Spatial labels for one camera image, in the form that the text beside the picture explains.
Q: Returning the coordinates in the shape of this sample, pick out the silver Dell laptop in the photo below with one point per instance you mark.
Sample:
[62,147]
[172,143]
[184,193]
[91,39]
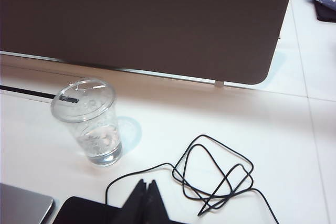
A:
[21,205]

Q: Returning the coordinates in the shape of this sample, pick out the black mouse pad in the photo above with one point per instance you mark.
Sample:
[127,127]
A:
[86,212]

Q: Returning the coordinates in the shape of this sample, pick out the tall clear cup white logo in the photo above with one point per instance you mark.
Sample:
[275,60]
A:
[89,119]

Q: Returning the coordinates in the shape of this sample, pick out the wide brown desk partition panel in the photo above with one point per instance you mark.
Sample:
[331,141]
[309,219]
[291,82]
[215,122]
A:
[131,19]

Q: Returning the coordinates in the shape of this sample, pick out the white partition foot bracket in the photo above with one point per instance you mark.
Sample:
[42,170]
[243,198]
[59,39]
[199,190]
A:
[219,83]

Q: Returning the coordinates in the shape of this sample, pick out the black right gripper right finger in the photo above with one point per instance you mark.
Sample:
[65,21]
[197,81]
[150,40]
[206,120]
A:
[156,205]

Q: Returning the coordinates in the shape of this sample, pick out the black soft bag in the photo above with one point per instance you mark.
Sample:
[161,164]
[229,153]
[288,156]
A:
[326,14]

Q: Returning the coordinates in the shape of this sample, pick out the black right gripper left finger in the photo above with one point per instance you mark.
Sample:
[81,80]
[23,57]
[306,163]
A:
[137,205]

